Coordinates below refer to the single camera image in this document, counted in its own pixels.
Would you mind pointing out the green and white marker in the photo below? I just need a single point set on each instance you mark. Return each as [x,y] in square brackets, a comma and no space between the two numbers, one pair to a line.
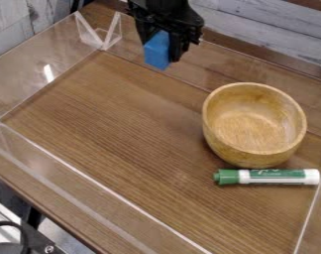
[267,176]

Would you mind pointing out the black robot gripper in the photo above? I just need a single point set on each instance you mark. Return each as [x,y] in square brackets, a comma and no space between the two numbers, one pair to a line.
[171,16]

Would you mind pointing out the clear acrylic tray walls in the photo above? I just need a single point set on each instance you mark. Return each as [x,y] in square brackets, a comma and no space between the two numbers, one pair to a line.
[103,149]

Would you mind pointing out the light wooden bowl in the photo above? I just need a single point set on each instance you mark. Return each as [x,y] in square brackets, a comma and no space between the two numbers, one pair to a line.
[254,124]

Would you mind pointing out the black metal stand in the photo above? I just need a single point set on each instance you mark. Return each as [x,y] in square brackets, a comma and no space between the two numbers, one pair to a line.
[36,243]

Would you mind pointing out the blue rectangular block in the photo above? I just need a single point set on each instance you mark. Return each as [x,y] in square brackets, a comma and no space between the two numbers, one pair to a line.
[156,50]

